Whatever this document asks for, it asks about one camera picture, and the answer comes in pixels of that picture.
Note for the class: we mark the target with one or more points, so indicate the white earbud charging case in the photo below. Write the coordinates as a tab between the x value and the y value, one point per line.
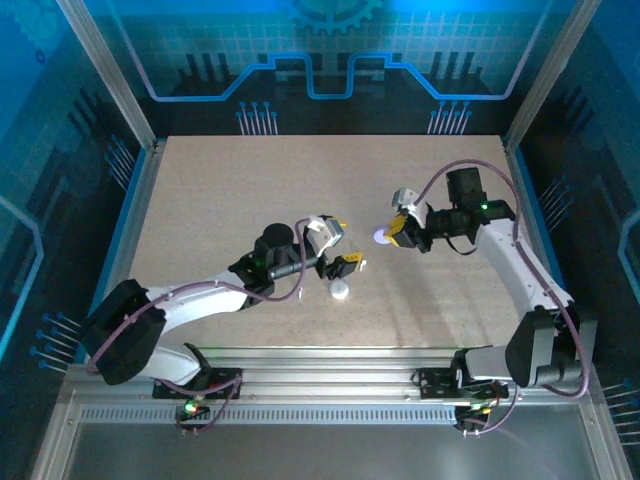
381	235

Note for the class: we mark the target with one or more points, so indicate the white round case lid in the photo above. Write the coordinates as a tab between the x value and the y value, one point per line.
339	290

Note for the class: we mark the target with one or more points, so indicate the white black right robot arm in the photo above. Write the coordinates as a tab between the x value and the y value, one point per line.
505	260

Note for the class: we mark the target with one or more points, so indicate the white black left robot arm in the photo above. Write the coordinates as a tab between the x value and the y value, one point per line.
200	300

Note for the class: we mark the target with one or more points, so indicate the small circuit board with LED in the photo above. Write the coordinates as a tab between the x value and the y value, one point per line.
192	410
475	411

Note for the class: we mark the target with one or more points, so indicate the grey metal panel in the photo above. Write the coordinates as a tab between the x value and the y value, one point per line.
325	455

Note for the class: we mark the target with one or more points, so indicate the aluminium table side rail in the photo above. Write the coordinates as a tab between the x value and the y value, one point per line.
525	200
139	200

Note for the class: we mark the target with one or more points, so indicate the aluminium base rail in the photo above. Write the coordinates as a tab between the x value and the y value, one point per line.
325	375

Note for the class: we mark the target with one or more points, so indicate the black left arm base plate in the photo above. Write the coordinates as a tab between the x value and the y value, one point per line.
225	377

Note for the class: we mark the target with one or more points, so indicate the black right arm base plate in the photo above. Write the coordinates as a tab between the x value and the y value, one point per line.
435	382

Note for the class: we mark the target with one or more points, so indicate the aluminium frame post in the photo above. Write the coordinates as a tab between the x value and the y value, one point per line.
550	75
107	75

